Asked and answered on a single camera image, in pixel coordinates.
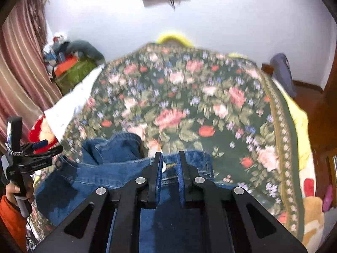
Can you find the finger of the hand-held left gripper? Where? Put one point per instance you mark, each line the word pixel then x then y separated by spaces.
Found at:
pixel 39 144
pixel 44 159

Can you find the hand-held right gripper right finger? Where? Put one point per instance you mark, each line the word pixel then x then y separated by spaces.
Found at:
pixel 181 181

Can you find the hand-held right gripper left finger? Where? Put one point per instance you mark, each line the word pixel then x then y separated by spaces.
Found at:
pixel 158 181

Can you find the blue denim jacket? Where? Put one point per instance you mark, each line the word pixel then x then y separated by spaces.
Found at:
pixel 110 168

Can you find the person's left forearm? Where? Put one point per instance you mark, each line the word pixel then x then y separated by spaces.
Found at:
pixel 11 224

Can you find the person's left hand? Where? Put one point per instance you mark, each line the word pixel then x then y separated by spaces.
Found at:
pixel 11 191

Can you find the red plush toy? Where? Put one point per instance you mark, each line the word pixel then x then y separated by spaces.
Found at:
pixel 39 130

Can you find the white cloth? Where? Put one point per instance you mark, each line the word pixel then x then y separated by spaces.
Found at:
pixel 71 102

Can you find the striped pink curtain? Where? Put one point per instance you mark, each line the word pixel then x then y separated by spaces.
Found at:
pixel 21 71

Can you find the green box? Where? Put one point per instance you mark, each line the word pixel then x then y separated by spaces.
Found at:
pixel 76 76

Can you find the orange box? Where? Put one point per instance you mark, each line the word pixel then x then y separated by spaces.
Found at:
pixel 65 67

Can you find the floral blanket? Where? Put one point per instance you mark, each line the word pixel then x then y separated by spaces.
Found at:
pixel 184 97

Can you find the grey neck pillow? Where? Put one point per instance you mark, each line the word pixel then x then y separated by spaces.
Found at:
pixel 87 50

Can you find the printed cream bed sheet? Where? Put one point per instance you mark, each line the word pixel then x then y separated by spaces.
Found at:
pixel 313 203

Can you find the yellow pillow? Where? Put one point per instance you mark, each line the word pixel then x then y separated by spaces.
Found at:
pixel 173 37

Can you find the pink object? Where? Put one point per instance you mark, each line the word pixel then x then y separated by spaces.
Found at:
pixel 327 197

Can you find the grey backpack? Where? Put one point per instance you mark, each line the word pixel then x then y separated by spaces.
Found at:
pixel 283 73

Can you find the wooden bed frame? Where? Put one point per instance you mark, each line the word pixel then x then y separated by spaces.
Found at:
pixel 267 69

